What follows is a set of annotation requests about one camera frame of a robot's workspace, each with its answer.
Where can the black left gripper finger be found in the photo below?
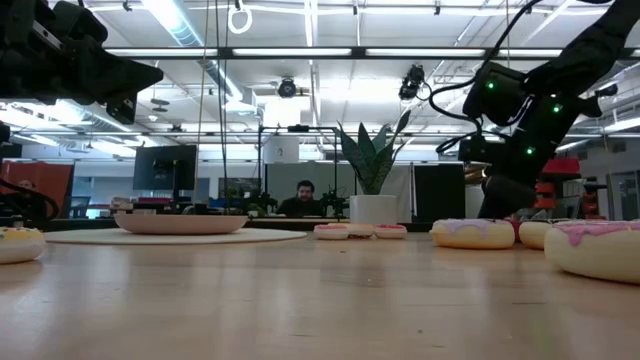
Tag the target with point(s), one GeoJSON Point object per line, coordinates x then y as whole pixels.
{"type": "Point", "coordinates": [132, 77]}
{"type": "Point", "coordinates": [122, 110]}

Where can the large pink sprinkled donut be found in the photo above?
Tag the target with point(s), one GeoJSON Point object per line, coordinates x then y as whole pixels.
{"type": "Point", "coordinates": [532, 237]}

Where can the large purple frosted donut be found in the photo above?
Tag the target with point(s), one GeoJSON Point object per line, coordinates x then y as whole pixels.
{"type": "Point", "coordinates": [472, 239]}

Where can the large pink white-drizzle donut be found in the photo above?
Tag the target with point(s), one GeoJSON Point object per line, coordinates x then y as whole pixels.
{"type": "Point", "coordinates": [595, 260]}

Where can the small red frosted donut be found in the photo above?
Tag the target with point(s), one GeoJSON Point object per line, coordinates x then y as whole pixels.
{"type": "Point", "coordinates": [391, 233]}

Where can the small chocolate donut orange underside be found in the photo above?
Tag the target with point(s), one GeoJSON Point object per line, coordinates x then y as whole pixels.
{"type": "Point", "coordinates": [362, 231]}

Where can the small background robot arm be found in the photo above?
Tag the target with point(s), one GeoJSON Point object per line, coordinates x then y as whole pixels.
{"type": "Point", "coordinates": [332, 200]}

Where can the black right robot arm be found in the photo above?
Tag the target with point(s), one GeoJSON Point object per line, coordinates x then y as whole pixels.
{"type": "Point", "coordinates": [590, 55]}

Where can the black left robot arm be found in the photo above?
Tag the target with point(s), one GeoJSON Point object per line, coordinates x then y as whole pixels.
{"type": "Point", "coordinates": [15, 20]}

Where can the storage rack with bins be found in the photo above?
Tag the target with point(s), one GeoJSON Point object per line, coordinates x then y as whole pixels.
{"type": "Point", "coordinates": [560, 166]}

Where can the black computer monitor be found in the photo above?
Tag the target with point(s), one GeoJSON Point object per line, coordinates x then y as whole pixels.
{"type": "Point", "coordinates": [165, 167]}

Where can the black partition panel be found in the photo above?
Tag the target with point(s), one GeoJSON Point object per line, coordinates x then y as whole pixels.
{"type": "Point", "coordinates": [440, 192]}

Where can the orange partition panel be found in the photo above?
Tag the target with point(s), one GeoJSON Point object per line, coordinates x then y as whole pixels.
{"type": "Point", "coordinates": [45, 182]}

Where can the pink bowl on mat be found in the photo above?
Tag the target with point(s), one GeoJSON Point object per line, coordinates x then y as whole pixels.
{"type": "Point", "coordinates": [180, 225]}

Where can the green snake plant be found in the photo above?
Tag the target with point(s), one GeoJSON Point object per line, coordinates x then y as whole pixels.
{"type": "Point", "coordinates": [372, 165]}

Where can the white cylindrical plant pot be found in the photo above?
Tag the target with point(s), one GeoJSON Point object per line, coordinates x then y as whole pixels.
{"type": "Point", "coordinates": [372, 215]}

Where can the black round spotlight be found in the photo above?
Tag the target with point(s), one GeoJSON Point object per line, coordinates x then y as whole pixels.
{"type": "Point", "coordinates": [287, 88]}

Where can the grey partition screen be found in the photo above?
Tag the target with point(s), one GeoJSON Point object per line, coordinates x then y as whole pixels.
{"type": "Point", "coordinates": [325, 175]}

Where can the white woven round placemat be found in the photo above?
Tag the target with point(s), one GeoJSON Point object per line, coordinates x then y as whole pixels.
{"type": "Point", "coordinates": [270, 236]}

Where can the person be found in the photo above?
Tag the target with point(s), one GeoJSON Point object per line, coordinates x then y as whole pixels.
{"type": "Point", "coordinates": [302, 192]}

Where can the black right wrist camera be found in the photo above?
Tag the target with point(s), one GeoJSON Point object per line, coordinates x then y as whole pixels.
{"type": "Point", "coordinates": [472, 148]}

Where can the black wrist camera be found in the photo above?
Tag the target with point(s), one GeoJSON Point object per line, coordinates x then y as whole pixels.
{"type": "Point", "coordinates": [472, 148]}
{"type": "Point", "coordinates": [82, 22]}

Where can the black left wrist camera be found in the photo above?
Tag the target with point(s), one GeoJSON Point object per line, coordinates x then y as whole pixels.
{"type": "Point", "coordinates": [82, 22]}

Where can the black overhead camera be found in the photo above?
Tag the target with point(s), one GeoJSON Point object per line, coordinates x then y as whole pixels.
{"type": "Point", "coordinates": [412, 80]}

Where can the black background stand frame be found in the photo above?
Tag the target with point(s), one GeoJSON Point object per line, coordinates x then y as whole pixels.
{"type": "Point", "coordinates": [297, 129]}

